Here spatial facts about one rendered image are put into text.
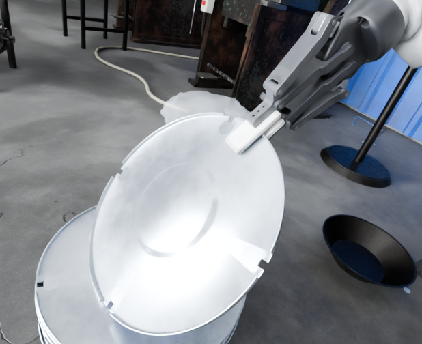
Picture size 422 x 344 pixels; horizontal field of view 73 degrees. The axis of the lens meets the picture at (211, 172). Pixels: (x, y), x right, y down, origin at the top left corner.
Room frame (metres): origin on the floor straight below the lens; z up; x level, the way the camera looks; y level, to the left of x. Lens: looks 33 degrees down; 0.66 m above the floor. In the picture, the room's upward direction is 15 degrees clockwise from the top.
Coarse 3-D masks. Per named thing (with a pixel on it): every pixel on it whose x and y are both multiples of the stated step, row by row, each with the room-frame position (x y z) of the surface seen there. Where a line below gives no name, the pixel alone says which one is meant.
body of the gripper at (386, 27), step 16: (352, 0) 0.41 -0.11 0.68; (368, 0) 0.39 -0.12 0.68; (384, 0) 0.39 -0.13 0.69; (352, 16) 0.38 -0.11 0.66; (368, 16) 0.38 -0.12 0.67; (384, 16) 0.38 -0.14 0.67; (400, 16) 0.38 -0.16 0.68; (336, 32) 0.37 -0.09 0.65; (352, 32) 0.38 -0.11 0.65; (368, 32) 0.38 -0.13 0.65; (384, 32) 0.37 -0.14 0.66; (400, 32) 0.38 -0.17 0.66; (336, 48) 0.37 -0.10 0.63; (368, 48) 0.39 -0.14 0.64; (384, 48) 0.38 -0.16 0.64
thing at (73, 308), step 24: (72, 240) 0.28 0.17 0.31; (48, 264) 0.23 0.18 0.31; (72, 264) 0.24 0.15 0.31; (72, 288) 0.21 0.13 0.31; (48, 312) 0.17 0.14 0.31; (72, 312) 0.18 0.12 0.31; (96, 312) 0.19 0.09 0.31; (240, 312) 0.23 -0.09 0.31; (72, 336) 0.15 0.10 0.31; (96, 336) 0.16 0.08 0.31; (120, 336) 0.17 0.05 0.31; (144, 336) 0.17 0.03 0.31; (168, 336) 0.18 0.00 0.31; (192, 336) 0.19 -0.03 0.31; (216, 336) 0.19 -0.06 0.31
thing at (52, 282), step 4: (48, 276) 0.21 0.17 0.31; (52, 276) 0.21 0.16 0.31; (56, 276) 0.22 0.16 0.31; (44, 280) 0.21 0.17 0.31; (48, 280) 0.21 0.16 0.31; (52, 280) 0.21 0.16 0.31; (56, 280) 0.21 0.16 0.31; (60, 280) 0.21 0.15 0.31; (44, 284) 0.20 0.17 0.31; (48, 284) 0.20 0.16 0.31; (52, 284) 0.20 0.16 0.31; (56, 284) 0.21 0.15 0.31; (60, 284) 0.21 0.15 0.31; (44, 288) 0.20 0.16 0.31; (48, 288) 0.20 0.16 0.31; (52, 288) 0.20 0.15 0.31
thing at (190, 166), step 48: (144, 144) 0.40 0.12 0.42; (192, 144) 0.36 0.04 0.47; (144, 192) 0.31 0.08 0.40; (192, 192) 0.29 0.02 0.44; (240, 192) 0.27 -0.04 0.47; (96, 240) 0.27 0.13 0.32; (144, 240) 0.25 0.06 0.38; (192, 240) 0.23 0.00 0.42; (240, 240) 0.22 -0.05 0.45; (96, 288) 0.21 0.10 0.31; (144, 288) 0.20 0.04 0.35; (192, 288) 0.19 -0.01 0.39; (240, 288) 0.18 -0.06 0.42
